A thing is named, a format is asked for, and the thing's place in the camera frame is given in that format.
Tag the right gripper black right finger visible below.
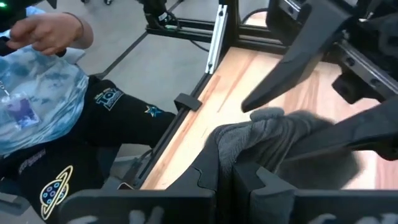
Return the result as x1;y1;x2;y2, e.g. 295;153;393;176
233;163;398;224

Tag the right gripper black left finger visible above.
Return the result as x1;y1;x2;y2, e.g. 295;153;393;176
58;141;220;224

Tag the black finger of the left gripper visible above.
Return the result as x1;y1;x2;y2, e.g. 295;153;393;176
284;96;398;162
241;0;358;113

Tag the dark grey baseball cap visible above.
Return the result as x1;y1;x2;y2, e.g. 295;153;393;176
203;107;363;191

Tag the person's name badge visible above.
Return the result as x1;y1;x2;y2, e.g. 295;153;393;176
1;91;41;130

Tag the person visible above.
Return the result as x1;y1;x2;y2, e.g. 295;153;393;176
0;6;177;222

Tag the person's hand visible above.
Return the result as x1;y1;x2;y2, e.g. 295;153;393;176
6;12;94;57

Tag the black aluminium table frame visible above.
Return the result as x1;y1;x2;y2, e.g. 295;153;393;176
123;0;290;190

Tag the silver aluminium bracket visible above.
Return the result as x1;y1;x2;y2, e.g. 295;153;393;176
205;4;229;75

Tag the black plastic frame clip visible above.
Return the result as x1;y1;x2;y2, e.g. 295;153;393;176
173;92;203;112

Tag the black floor stand frame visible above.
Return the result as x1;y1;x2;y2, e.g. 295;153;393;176
136;0;220;43

